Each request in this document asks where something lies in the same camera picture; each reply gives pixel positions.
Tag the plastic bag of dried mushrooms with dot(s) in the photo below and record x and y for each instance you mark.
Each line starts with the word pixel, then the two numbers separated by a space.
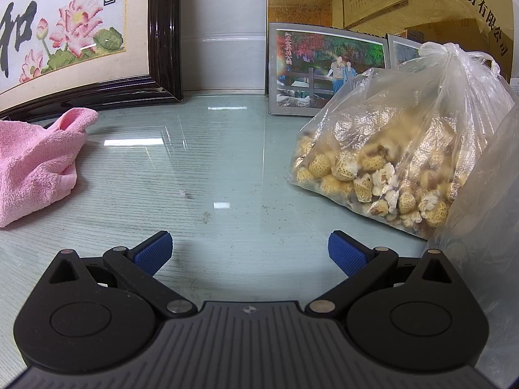
pixel 389 137

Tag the small silver picture frame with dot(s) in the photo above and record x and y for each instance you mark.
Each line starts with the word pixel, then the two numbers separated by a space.
pixel 401 50

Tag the silver framed colour photo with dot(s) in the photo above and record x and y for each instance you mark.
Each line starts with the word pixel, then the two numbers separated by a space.
pixel 308 69

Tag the framed lotus embroidery picture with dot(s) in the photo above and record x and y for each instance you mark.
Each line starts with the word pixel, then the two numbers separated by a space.
pixel 73 28

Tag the pink towel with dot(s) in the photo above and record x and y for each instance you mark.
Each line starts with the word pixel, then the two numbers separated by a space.
pixel 36 162

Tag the translucent plastic bag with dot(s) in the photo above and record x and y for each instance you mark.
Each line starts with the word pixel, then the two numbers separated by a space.
pixel 486 219

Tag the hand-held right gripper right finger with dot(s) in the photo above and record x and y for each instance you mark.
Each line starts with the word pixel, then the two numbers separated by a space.
pixel 347 253

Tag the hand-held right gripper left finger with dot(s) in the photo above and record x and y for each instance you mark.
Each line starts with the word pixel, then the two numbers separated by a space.
pixel 155 251

